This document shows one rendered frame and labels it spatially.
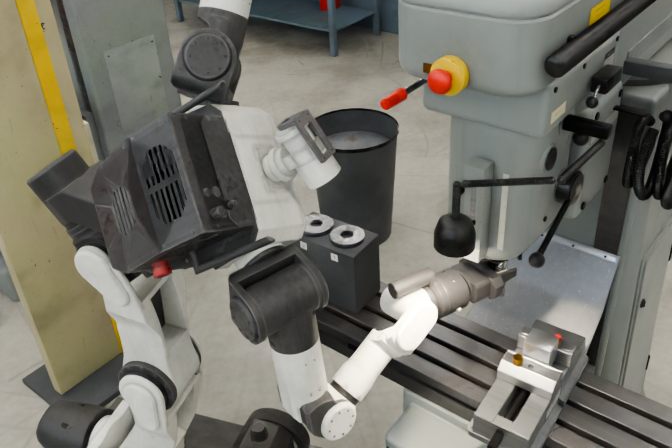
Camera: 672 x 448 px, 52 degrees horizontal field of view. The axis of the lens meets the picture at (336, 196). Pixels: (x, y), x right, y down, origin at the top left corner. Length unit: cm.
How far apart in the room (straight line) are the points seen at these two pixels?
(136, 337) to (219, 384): 150
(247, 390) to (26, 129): 134
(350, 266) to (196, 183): 76
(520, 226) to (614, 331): 74
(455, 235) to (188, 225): 44
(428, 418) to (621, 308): 60
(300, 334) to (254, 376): 186
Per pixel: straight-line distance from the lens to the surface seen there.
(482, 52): 107
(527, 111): 118
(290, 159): 117
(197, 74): 120
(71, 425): 203
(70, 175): 143
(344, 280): 180
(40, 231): 278
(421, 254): 363
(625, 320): 202
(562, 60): 105
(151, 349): 158
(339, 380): 138
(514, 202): 132
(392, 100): 115
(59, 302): 295
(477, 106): 122
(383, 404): 289
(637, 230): 184
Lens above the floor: 217
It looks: 32 degrees down
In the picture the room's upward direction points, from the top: 4 degrees counter-clockwise
